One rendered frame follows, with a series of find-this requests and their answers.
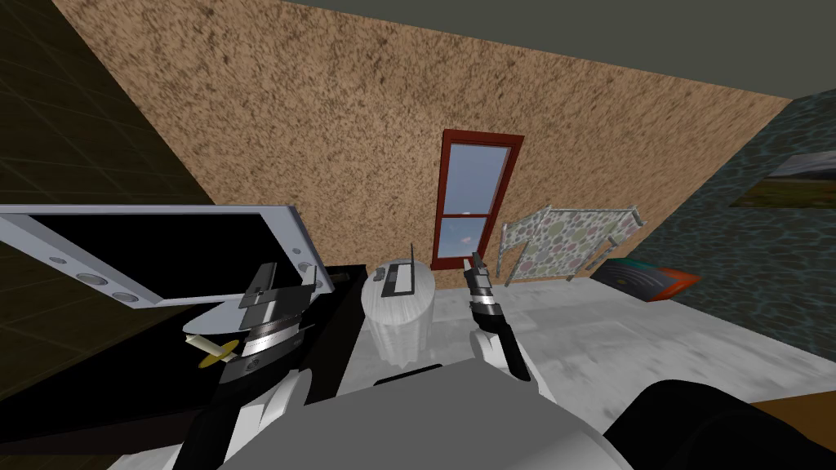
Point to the dark box with orange edge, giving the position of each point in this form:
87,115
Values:
643,279

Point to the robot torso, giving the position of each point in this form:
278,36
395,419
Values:
418,424

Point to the red-framed window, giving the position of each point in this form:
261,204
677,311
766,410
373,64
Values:
471,196

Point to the white round plate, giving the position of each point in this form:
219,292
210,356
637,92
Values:
209,320

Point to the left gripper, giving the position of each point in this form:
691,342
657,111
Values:
274,307

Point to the round white table with laptop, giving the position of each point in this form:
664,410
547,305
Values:
395,320

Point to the landscape wall picture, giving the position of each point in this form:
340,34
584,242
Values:
793,183

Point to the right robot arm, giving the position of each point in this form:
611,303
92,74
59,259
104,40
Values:
705,431

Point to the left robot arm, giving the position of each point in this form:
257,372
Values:
258,408

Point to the yellow disc with cream stick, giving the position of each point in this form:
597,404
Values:
219,352

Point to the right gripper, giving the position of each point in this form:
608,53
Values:
478,282

